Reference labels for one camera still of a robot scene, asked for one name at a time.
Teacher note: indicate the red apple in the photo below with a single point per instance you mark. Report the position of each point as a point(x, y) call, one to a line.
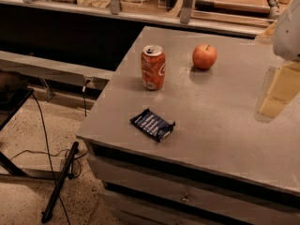
point(204, 56)

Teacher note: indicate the blue snack wrapper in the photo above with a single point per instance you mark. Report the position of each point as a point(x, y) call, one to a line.
point(152, 125)

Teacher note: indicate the black side table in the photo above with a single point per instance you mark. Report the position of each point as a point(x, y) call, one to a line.
point(14, 91)

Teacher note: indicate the grey drawer cabinet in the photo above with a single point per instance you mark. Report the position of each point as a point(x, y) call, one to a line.
point(223, 164)

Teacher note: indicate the black bar on floor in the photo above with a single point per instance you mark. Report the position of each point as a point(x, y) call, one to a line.
point(58, 184)

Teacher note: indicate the orange soda can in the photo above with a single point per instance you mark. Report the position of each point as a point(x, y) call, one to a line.
point(153, 64)

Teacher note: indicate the grey metal rail shelf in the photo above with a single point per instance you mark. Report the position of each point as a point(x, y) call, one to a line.
point(54, 70)

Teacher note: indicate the grey pipe fitting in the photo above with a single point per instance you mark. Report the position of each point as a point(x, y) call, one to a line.
point(274, 9)

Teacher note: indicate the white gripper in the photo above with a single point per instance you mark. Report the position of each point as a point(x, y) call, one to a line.
point(288, 35)

